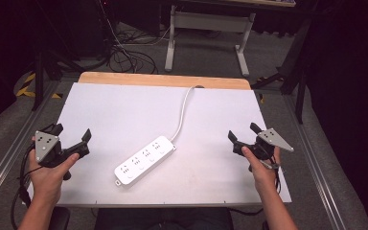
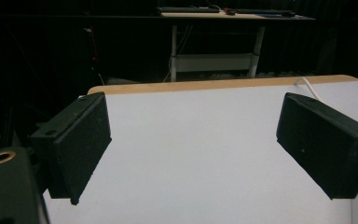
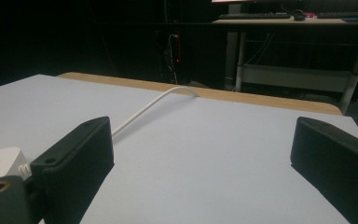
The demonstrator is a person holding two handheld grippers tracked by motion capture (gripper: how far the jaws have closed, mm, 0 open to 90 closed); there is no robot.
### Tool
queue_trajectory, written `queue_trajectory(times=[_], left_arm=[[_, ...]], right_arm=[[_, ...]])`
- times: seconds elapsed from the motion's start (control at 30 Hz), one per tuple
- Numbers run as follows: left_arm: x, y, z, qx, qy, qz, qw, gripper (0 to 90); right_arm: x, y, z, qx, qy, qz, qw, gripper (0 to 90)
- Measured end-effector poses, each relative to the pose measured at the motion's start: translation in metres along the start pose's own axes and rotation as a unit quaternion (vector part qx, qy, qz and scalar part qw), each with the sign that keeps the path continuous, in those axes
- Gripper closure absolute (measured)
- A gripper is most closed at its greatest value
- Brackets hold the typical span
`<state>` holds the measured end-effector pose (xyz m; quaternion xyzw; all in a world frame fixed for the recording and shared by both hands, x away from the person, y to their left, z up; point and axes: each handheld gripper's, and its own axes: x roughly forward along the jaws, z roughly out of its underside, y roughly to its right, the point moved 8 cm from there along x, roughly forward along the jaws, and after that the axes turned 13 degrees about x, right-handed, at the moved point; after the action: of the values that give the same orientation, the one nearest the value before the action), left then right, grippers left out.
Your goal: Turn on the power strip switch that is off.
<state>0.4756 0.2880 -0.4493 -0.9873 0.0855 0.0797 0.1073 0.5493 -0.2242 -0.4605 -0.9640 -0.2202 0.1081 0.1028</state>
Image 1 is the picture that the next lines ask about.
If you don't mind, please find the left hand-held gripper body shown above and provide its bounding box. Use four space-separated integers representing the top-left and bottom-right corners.
34 128 91 169

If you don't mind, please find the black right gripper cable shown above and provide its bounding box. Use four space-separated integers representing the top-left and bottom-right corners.
228 161 284 217

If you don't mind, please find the tangle of black floor cables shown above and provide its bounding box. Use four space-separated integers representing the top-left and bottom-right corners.
103 18 173 75

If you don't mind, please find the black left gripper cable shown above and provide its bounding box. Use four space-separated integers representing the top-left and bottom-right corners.
10 143 39 230

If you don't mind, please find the aluminium rail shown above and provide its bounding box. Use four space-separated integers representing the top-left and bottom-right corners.
0 80 61 209
282 94 348 230

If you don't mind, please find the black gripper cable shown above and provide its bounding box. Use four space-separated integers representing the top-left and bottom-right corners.
228 161 284 217
10 143 39 230

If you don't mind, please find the person's right hand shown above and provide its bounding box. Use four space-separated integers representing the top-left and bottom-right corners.
241 145 283 194

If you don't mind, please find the white board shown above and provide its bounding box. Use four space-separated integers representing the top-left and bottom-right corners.
21 81 292 208

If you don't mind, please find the grey metal desk frame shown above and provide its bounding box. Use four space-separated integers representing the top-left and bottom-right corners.
164 4 257 78

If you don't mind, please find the wooden table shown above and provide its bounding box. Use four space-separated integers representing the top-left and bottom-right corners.
77 71 252 91

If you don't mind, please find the person's left hand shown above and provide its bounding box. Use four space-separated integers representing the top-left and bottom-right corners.
28 137 81 205

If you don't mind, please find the white power strip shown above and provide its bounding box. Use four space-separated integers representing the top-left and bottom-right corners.
113 135 177 187

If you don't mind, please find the white power strip cable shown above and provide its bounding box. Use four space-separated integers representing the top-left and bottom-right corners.
170 84 206 144

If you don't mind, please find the black metal stand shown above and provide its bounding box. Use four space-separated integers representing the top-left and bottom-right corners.
251 17 312 125
31 47 87 112

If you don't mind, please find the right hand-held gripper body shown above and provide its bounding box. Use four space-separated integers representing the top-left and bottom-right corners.
232 127 295 171

